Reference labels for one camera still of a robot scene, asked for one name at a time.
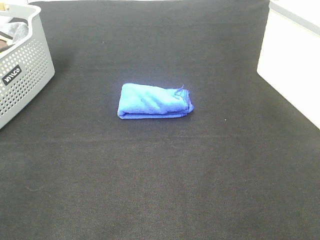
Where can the grey perforated plastic basket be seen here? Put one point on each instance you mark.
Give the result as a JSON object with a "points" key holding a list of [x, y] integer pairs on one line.
{"points": [[25, 68]]}

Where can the brown cloth in basket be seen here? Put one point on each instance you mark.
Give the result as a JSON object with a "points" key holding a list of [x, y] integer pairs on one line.
{"points": [[4, 46]]}

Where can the white plastic storage box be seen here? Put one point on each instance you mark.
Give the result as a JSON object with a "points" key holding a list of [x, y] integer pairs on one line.
{"points": [[289, 58]]}

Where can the grey towel in basket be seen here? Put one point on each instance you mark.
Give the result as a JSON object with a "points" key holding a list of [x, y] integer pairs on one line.
{"points": [[13, 32]]}

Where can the blue microfibre towel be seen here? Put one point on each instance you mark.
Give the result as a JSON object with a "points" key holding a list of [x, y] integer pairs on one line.
{"points": [[139, 101]]}

